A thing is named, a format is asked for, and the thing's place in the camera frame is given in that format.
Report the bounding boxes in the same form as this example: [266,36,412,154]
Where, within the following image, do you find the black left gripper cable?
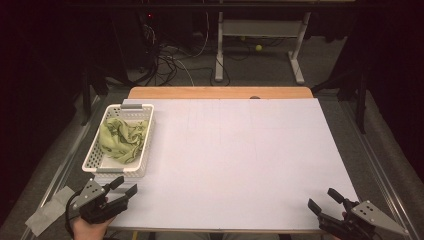
[64,190,83,238]

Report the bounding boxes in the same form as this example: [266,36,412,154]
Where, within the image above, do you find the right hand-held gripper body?
[317,199,410,240]

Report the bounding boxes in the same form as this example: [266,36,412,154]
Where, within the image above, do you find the green printed baby romper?
[98,117,150,165]

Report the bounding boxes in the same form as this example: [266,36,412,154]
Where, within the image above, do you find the white desk frame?
[214,11,306,85]

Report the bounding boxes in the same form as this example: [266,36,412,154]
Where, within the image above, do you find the tangle of floor cables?
[139,13,232,88]

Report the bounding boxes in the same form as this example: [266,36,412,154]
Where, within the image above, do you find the person's left hand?
[72,197,117,240]

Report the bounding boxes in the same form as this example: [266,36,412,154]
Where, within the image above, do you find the white board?
[77,98,371,233]

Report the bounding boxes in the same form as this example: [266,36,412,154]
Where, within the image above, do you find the grey tape strip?
[24,185,81,238]

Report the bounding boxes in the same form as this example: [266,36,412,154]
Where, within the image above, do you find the metal floor rail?
[339,99,422,240]
[19,95,102,240]

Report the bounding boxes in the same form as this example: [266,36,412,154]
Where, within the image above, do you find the black stand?
[311,66,370,135]
[80,64,110,127]

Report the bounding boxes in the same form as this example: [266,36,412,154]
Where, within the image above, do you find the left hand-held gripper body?
[71,178,130,225]

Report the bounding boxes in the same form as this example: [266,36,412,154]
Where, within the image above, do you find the white perforated plastic basket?
[81,103,156,179]

